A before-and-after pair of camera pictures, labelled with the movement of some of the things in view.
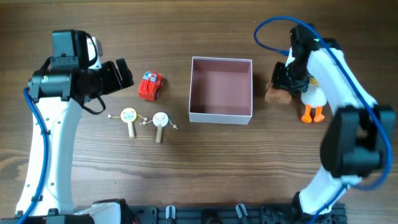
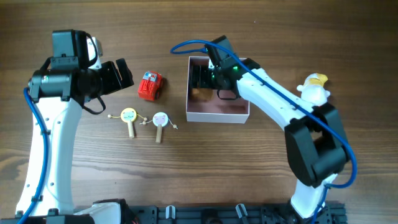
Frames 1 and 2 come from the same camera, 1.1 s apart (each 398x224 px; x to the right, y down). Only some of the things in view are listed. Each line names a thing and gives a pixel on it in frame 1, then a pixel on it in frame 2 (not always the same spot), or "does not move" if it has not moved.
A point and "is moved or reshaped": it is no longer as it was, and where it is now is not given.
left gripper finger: x=125 y=73 does not move
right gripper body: x=286 y=78 to x=207 y=76
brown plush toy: x=278 y=95 is moved or reshaped
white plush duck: x=314 y=99 does not move
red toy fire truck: x=150 y=86 does not move
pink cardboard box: x=221 y=91 does not move
